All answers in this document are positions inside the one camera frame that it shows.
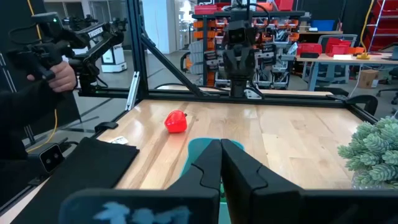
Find red toy bell pepper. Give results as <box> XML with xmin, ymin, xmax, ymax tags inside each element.
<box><xmin>164</xmin><ymin>110</ymin><xmax>188</xmax><ymax>134</ymax></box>

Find person's hand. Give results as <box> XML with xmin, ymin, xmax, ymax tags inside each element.
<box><xmin>26</xmin><ymin>61</ymin><xmax>78</xmax><ymax>93</ymax></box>

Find teal tupperware container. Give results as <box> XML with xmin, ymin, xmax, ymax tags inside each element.
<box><xmin>180</xmin><ymin>137</ymin><xmax>246</xmax><ymax>224</ymax></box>

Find wooden workbench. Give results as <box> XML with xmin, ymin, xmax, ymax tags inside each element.
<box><xmin>295</xmin><ymin>51</ymin><xmax>398</xmax><ymax>93</ymax></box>

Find brown cardboard box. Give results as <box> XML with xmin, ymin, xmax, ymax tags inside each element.
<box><xmin>357</xmin><ymin>68</ymin><xmax>380</xmax><ymax>90</ymax></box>

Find black table clamp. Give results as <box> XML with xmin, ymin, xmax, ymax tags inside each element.
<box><xmin>345</xmin><ymin>94</ymin><xmax>379</xmax><ymax>116</ymax></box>
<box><xmin>94</xmin><ymin>121</ymin><xmax>119</xmax><ymax>133</ymax></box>

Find silver clamp plate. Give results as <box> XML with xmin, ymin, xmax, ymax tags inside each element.
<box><xmin>244</xmin><ymin>88</ymin><xmax>262</xmax><ymax>100</ymax></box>

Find small white card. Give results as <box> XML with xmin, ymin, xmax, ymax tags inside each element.
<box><xmin>110</xmin><ymin>136</ymin><xmax>129</xmax><ymax>146</ymax></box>

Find black aluminium frame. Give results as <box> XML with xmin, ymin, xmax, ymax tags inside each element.
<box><xmin>0</xmin><ymin>0</ymin><xmax>379</xmax><ymax>212</ymax></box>

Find metal shelf with red bins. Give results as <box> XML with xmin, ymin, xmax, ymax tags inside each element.
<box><xmin>366</xmin><ymin>0</ymin><xmax>398</xmax><ymax>54</ymax></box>

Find person's forearm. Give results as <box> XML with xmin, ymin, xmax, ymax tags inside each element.
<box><xmin>0</xmin><ymin>81</ymin><xmax>68</xmax><ymax>162</ymax></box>

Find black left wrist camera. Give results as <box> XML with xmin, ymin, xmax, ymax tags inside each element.
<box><xmin>226</xmin><ymin>20</ymin><xmax>252</xmax><ymax>44</ymax></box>

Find black folded cloth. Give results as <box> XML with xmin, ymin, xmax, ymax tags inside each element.
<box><xmin>11</xmin><ymin>136</ymin><xmax>141</xmax><ymax>224</ymax></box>

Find white machine base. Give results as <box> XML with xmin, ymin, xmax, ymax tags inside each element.
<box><xmin>101</xmin><ymin>43</ymin><xmax>128</xmax><ymax>74</ymax></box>

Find green artificial succulent plant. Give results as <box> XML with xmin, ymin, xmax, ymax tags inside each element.
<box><xmin>337</xmin><ymin>115</ymin><xmax>398</xmax><ymax>190</ymax></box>

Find black office chair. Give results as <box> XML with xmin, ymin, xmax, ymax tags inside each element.
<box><xmin>376</xmin><ymin>67</ymin><xmax>398</xmax><ymax>105</ymax></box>

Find grey office chair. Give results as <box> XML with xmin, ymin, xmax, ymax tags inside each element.
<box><xmin>317</xmin><ymin>34</ymin><xmax>358</xmax><ymax>85</ymax></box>

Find blue plastic bin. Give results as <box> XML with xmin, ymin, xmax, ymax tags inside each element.
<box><xmin>310</xmin><ymin>19</ymin><xmax>336</xmax><ymax>32</ymax></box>

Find rack with orange bins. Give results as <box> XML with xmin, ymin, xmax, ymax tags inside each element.
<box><xmin>186</xmin><ymin>0</ymin><xmax>307</xmax><ymax>90</ymax></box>

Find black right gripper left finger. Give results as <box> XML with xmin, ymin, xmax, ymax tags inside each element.
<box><xmin>58</xmin><ymin>139</ymin><xmax>223</xmax><ymax>224</ymax></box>

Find black table-level camera box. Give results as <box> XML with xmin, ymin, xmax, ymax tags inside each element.
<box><xmin>27</xmin><ymin>142</ymin><xmax>66</xmax><ymax>174</ymax></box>

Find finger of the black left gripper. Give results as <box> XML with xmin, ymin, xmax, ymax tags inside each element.
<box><xmin>239</xmin><ymin>48</ymin><xmax>257</xmax><ymax>79</ymax></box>
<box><xmin>222</xmin><ymin>49</ymin><xmax>240</xmax><ymax>80</ymax></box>

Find yellow cable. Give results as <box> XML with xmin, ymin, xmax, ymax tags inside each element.
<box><xmin>26</xmin><ymin>0</ymin><xmax>59</xmax><ymax>153</ymax></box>
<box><xmin>357</xmin><ymin>0</ymin><xmax>376</xmax><ymax>60</ymax></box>

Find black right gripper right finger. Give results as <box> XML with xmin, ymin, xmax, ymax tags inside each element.
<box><xmin>220</xmin><ymin>138</ymin><xmax>398</xmax><ymax>224</ymax></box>

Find red plastic bin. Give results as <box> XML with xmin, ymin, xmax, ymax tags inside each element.
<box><xmin>297</xmin><ymin>42</ymin><xmax>323</xmax><ymax>57</ymax></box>
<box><xmin>325</xmin><ymin>37</ymin><xmax>352</xmax><ymax>57</ymax></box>

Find silver metal bracket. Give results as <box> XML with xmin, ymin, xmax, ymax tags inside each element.
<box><xmin>125</xmin><ymin>70</ymin><xmax>141</xmax><ymax>111</ymax></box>

